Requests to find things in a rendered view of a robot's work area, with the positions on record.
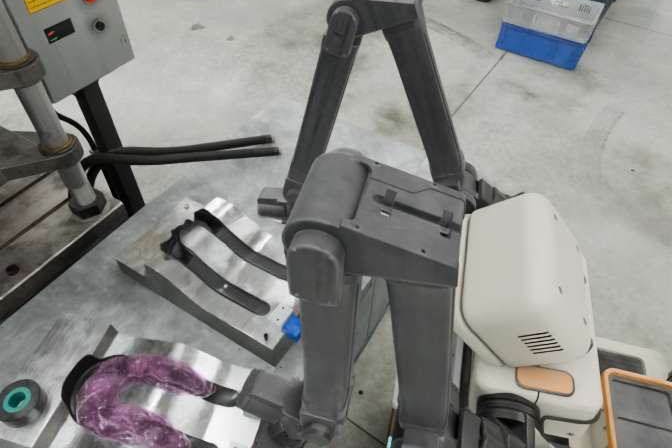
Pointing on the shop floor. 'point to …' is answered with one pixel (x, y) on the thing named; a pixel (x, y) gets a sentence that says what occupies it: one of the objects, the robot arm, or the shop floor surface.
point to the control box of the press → (72, 37)
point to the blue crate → (540, 45)
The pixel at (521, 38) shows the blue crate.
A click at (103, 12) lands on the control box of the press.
